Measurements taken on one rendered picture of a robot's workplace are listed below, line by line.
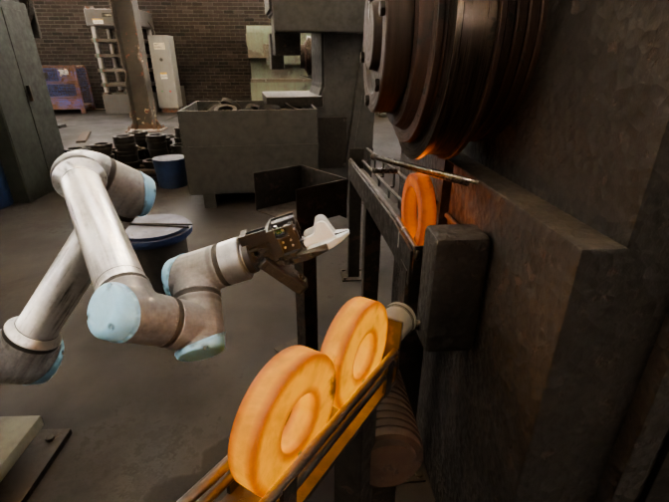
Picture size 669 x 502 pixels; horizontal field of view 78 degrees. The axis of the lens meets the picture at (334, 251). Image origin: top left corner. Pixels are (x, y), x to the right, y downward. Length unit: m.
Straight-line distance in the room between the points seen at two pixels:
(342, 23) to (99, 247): 2.93
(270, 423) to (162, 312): 0.38
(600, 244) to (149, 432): 1.35
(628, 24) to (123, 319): 0.77
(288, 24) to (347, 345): 3.10
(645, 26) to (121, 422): 1.59
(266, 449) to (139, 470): 1.04
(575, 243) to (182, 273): 0.66
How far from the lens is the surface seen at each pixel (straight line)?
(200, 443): 1.47
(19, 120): 4.29
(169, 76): 10.48
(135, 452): 1.51
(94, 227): 0.92
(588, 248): 0.58
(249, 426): 0.42
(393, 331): 0.64
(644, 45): 0.61
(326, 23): 3.51
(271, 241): 0.80
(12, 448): 1.52
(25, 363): 1.49
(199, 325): 0.79
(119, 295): 0.73
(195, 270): 0.85
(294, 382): 0.43
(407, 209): 1.05
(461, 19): 0.71
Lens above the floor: 1.07
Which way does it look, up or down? 25 degrees down
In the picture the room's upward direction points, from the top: straight up
